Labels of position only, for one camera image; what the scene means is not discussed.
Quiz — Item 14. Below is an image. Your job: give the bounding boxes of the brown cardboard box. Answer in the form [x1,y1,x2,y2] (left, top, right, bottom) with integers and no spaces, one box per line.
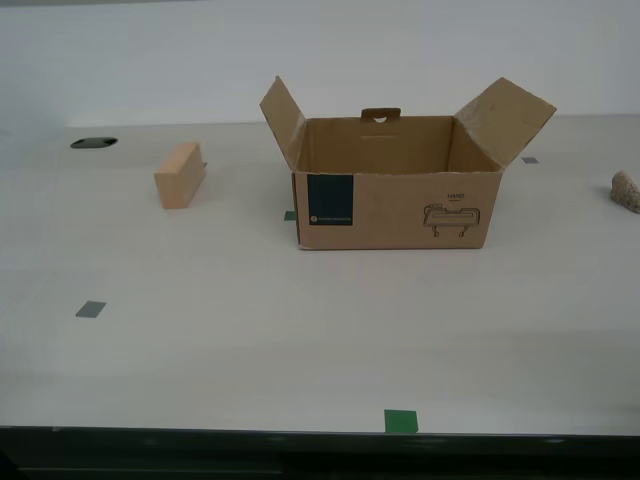
[258,75,558,251]

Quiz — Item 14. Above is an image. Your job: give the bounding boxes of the large green tape square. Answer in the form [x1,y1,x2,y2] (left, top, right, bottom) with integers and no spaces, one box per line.
[383,409,419,434]

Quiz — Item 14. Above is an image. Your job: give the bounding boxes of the large grey tape square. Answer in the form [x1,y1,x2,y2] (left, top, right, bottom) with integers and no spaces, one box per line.
[75,300,108,319]

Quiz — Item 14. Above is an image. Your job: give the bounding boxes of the black oval table grommet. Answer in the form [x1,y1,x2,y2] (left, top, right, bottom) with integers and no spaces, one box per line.
[69,137,119,150]

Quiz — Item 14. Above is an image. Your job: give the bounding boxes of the light wooden block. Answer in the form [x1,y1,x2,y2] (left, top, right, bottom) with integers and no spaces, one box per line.
[154,141,204,210]

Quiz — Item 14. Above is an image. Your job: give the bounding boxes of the speckled pink granite rock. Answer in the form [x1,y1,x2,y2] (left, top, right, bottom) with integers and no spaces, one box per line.
[610,170,640,215]

